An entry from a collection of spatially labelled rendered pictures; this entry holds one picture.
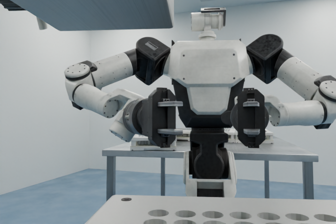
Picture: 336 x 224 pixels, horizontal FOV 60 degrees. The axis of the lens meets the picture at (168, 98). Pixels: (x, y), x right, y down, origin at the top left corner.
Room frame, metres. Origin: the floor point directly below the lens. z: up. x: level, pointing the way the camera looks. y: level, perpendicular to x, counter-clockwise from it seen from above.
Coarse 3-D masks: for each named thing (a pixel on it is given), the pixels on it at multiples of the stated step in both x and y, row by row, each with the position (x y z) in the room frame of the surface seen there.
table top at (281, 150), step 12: (120, 144) 1.87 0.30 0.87; (180, 144) 1.87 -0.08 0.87; (228, 144) 1.87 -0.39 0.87; (240, 144) 1.87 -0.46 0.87; (264, 144) 1.87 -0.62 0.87; (276, 144) 1.87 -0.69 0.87; (288, 144) 1.87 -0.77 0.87; (132, 156) 1.57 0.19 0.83; (144, 156) 1.56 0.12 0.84; (156, 156) 1.55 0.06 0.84; (168, 156) 1.54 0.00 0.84; (180, 156) 1.52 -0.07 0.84; (240, 156) 1.47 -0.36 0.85; (252, 156) 1.46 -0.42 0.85; (264, 156) 1.45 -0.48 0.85; (276, 156) 1.44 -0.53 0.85; (288, 156) 1.43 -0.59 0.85; (300, 156) 1.42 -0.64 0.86; (312, 156) 1.41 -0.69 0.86
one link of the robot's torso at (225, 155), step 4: (192, 148) 1.05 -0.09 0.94; (196, 148) 1.05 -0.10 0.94; (220, 148) 1.04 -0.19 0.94; (224, 148) 1.04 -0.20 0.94; (192, 152) 1.03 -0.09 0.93; (196, 152) 1.02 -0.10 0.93; (220, 152) 1.01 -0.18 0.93; (224, 152) 1.02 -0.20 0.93; (192, 156) 1.02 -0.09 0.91; (224, 156) 1.01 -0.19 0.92; (192, 160) 1.01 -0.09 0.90; (224, 160) 1.00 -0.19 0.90; (192, 164) 1.01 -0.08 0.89; (224, 164) 1.00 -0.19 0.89; (192, 168) 1.01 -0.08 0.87; (224, 168) 1.00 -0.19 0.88; (192, 172) 1.02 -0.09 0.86; (224, 172) 1.00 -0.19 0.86; (192, 176) 1.03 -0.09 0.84; (196, 176) 1.02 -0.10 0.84; (220, 176) 1.01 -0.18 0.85; (224, 176) 1.02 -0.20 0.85
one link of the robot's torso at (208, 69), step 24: (192, 48) 0.96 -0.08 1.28; (216, 48) 0.95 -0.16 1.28; (240, 48) 0.96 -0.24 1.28; (168, 72) 1.00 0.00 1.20; (192, 72) 0.95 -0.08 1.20; (216, 72) 0.95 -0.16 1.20; (240, 72) 0.94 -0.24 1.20; (192, 96) 0.96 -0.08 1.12; (216, 96) 0.96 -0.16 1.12; (192, 120) 0.98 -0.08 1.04; (216, 120) 0.98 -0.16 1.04
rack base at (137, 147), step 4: (136, 144) 1.61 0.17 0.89; (132, 148) 1.55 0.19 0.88; (136, 148) 1.55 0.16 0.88; (140, 148) 1.55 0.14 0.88; (144, 148) 1.56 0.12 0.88; (148, 148) 1.56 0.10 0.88; (152, 148) 1.56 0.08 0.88; (156, 148) 1.56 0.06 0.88; (160, 148) 1.56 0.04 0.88; (164, 148) 1.55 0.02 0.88; (168, 148) 1.55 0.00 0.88; (172, 148) 1.55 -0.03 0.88
